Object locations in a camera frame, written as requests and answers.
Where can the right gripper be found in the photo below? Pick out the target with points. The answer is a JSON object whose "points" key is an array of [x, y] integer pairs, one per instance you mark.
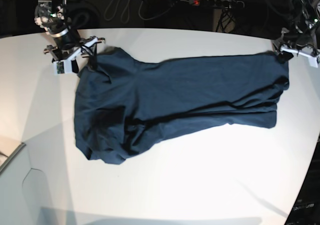
{"points": [[87, 48]]}

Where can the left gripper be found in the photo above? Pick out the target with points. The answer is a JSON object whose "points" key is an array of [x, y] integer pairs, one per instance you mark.
{"points": [[290, 43]]}

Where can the dark blue t-shirt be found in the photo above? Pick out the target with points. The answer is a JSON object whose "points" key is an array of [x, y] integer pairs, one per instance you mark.
{"points": [[124, 106]]}

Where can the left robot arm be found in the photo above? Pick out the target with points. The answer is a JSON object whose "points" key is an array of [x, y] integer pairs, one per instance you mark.
{"points": [[304, 15]]}

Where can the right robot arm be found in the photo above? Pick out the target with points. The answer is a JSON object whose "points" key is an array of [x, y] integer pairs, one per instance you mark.
{"points": [[53, 17]]}

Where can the black power strip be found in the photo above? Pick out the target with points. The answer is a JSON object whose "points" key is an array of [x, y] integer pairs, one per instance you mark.
{"points": [[218, 4]]}

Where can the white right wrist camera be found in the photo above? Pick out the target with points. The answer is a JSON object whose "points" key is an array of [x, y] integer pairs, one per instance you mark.
{"points": [[62, 67]]}

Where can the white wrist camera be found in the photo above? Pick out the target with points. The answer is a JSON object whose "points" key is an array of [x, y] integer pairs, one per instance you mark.
{"points": [[62, 67], [314, 61]]}

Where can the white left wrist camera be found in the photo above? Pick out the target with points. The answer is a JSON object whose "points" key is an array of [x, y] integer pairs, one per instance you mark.
{"points": [[314, 61]]}

